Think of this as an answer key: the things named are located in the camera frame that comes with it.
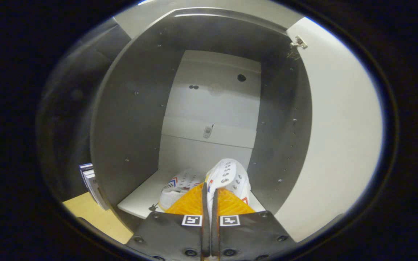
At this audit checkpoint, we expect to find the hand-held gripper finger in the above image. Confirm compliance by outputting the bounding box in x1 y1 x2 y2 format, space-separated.
211 187 296 261
126 182 210 261

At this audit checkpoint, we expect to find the grey shoe cabinet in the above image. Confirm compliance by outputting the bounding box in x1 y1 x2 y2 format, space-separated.
89 7 313 232

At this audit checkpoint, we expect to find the white canvas shoe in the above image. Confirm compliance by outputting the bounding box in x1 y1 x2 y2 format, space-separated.
158 169 206 212
205 158 252 214

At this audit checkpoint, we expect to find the black backdrop cloth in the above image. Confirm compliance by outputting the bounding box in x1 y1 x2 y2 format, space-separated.
37 18 133 203

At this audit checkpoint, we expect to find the white shoe cabinet door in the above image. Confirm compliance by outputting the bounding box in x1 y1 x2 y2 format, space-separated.
274 16 384 243

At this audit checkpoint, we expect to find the metal door hinge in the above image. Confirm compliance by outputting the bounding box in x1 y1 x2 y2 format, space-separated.
289 35 308 58

